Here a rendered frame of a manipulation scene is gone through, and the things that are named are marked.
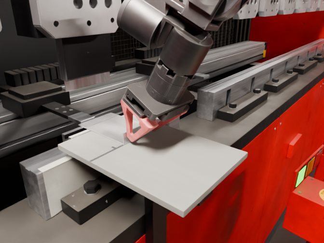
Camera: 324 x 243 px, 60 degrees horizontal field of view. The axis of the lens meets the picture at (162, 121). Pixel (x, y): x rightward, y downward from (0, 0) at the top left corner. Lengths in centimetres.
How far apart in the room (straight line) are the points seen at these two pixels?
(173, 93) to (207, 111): 50
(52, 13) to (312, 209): 70
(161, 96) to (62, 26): 17
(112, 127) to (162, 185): 21
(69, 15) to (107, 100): 47
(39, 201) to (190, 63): 34
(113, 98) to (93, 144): 42
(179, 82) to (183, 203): 16
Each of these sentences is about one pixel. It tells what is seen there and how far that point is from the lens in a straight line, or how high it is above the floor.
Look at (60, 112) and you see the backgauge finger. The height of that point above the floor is 101.
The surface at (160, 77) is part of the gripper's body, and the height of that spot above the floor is 113.
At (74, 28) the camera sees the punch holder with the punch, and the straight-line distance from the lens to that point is 46.
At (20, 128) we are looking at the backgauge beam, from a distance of 75.
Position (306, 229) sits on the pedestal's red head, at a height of 69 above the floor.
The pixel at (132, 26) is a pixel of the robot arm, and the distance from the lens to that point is 39.
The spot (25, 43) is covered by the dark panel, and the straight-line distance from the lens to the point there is 103.
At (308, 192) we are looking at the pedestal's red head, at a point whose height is 78.
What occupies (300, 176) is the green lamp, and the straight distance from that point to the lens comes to 81.
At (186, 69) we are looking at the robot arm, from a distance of 38.
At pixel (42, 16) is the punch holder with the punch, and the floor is 121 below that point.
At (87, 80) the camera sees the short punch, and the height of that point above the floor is 109.
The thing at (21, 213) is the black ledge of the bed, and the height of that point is 88.
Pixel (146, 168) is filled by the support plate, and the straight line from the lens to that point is 42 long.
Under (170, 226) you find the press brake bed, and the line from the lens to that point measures 63.
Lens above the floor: 122
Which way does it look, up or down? 23 degrees down
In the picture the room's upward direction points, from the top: straight up
